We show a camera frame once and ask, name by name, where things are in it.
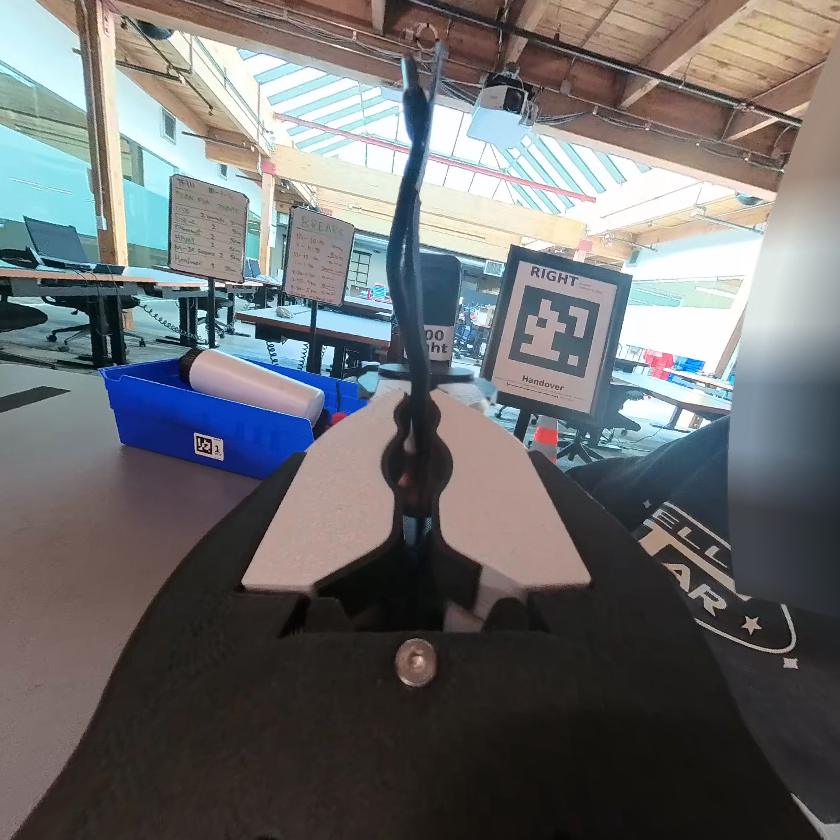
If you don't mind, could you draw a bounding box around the orange traffic cone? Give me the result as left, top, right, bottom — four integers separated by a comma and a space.
528, 415, 560, 463

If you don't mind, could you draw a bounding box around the wooden desk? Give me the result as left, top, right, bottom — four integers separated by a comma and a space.
0, 262, 263, 368

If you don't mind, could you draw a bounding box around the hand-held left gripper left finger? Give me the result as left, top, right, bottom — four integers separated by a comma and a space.
240, 391, 403, 599

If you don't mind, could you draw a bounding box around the ceiling projector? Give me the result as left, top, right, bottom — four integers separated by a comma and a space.
467, 66, 536, 147

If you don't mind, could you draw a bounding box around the whiteboard with black heading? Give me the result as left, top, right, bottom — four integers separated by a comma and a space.
167, 174, 250, 349

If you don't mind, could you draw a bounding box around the thin black cable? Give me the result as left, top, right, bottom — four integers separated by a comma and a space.
386, 39, 455, 592

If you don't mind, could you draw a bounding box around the whiteboard with green heading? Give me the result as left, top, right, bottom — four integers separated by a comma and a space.
282, 205, 357, 375

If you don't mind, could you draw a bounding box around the white bottle with black cap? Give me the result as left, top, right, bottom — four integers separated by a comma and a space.
177, 348, 327, 417

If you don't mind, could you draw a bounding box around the grey top desk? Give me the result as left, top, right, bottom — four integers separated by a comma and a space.
236, 305, 395, 380
610, 371, 732, 431

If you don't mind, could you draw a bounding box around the blue plastic bin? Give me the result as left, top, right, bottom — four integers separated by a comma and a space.
98, 357, 368, 480

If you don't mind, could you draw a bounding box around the framed code sign on stand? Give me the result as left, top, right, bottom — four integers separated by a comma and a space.
480, 244, 634, 447

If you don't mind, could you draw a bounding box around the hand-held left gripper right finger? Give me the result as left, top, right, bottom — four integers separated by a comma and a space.
431, 394, 594, 634

